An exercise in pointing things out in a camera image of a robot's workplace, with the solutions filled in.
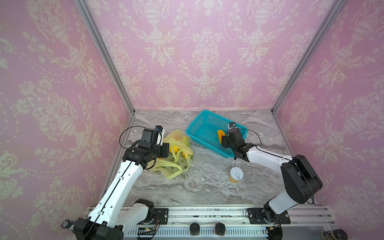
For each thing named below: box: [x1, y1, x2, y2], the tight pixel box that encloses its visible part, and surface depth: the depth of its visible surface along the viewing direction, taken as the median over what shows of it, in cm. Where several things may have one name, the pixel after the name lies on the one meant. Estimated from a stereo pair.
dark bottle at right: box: [321, 228, 349, 240], surface depth 63 cm
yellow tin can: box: [229, 167, 244, 184], surface depth 84 cm
